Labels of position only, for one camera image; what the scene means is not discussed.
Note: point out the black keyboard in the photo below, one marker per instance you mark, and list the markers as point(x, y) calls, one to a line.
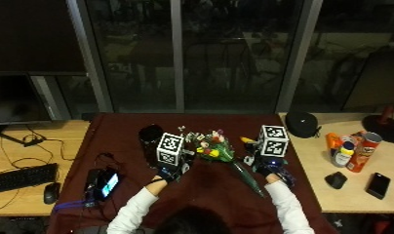
point(21, 178)

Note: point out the small white flower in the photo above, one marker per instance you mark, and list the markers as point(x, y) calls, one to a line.
point(181, 128)

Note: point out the black computer monitor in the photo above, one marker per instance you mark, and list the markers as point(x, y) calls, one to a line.
point(15, 97)

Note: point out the white bottle with blue cap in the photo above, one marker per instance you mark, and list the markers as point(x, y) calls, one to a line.
point(343, 155)

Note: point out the blue black wrist module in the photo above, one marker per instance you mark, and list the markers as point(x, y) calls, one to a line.
point(285, 174)

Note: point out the person's left hand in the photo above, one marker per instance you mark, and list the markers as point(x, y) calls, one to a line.
point(173, 174)

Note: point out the black device with lit screen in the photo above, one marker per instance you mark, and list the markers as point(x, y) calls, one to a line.
point(105, 183)

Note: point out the yellow flower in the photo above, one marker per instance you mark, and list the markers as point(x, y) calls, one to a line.
point(247, 139)

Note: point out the black round zip case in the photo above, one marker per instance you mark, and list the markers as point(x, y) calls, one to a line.
point(301, 124)

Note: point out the white marker cube right glove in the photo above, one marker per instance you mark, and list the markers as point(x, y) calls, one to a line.
point(273, 139)

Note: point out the white marker cube glove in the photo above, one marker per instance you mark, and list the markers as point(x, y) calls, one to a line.
point(273, 139)
point(171, 148)

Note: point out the person's right hand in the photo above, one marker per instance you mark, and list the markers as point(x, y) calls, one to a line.
point(267, 166)

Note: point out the black lamp base red stem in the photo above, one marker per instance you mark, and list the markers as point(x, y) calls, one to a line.
point(385, 126)

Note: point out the black smartphone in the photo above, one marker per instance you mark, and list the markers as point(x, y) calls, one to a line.
point(377, 185)

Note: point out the red chips can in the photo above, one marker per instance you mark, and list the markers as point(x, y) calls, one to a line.
point(364, 152)

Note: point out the flower bouquet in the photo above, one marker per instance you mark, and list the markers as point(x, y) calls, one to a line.
point(216, 149)

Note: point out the white marker cube left glove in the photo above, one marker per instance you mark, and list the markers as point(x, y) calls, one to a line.
point(171, 148)

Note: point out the orange packet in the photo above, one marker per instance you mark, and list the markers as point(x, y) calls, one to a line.
point(333, 143)

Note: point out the black oval computer mouse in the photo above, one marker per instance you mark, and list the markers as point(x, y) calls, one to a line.
point(52, 193)

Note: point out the black vase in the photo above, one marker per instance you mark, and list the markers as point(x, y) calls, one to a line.
point(151, 135)

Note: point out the dark red tablecloth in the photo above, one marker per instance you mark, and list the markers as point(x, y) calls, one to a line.
point(215, 188)

